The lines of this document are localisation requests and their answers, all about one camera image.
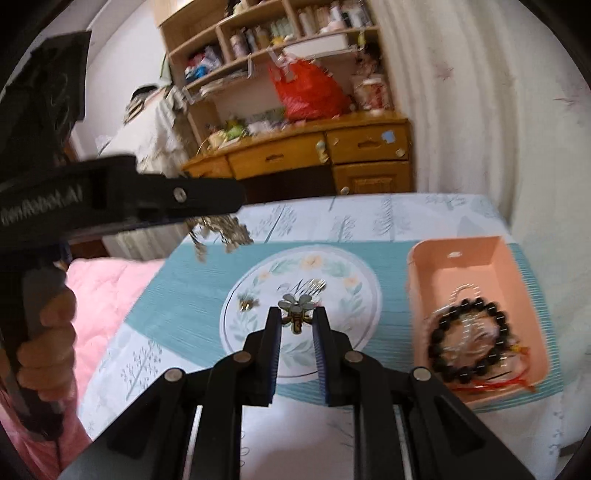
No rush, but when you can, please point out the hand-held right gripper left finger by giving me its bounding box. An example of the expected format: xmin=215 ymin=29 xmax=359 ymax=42
xmin=60 ymin=307 xmax=283 ymax=480

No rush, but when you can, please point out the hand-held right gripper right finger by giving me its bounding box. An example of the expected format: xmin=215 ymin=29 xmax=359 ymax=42
xmin=313 ymin=306 xmax=536 ymax=480

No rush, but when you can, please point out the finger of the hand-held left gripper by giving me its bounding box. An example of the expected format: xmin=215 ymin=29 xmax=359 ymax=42
xmin=135 ymin=172 xmax=246 ymax=228

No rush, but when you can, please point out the gold flower brooch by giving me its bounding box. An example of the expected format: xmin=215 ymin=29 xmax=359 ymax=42
xmin=277 ymin=292 xmax=319 ymax=335

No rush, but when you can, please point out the gold chain necklace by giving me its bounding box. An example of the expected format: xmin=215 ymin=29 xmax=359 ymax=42
xmin=185 ymin=216 xmax=253 ymax=265

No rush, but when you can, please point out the white pearl necklace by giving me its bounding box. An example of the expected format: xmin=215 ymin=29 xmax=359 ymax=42
xmin=434 ymin=284 xmax=506 ymax=370

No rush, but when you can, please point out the red string bracelet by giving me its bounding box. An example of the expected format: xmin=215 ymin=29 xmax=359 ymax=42
xmin=450 ymin=342 xmax=539 ymax=396

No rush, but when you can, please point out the peach plastic box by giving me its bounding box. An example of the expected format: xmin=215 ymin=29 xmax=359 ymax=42
xmin=406 ymin=235 xmax=552 ymax=409

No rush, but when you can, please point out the black bead bracelet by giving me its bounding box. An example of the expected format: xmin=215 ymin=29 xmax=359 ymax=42
xmin=425 ymin=298 xmax=511 ymax=384

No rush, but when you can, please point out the person's left hand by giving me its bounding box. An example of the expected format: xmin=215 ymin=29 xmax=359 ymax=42
xmin=15 ymin=290 xmax=78 ymax=403

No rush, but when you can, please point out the white lace covered furniture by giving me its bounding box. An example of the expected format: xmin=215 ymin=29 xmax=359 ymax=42
xmin=95 ymin=88 xmax=197 ymax=259

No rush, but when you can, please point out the wooden desk with shelves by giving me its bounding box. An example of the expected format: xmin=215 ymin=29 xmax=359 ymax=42
xmin=154 ymin=0 xmax=415 ymax=205

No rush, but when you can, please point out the stack of books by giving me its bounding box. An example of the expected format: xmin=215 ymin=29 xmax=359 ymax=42
xmin=124 ymin=84 xmax=160 ymax=124

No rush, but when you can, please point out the pink quilt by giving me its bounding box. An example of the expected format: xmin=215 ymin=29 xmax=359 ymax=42
xmin=67 ymin=257 xmax=163 ymax=416

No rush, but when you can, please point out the red plastic bag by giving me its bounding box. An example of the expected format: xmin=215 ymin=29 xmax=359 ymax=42
xmin=269 ymin=59 xmax=352 ymax=123

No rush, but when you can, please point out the row of shelf bottles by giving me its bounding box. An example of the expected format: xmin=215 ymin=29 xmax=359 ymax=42
xmin=228 ymin=0 xmax=375 ymax=58

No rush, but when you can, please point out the red and white tin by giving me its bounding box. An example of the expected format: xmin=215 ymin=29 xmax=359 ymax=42
xmin=355 ymin=76 xmax=392 ymax=112

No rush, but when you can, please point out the white leaf print curtain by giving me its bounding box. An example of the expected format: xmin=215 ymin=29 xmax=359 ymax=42
xmin=369 ymin=0 xmax=591 ymax=462

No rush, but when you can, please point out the white wire basket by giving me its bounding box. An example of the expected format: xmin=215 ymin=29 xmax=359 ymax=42
xmin=272 ymin=33 xmax=361 ymax=61

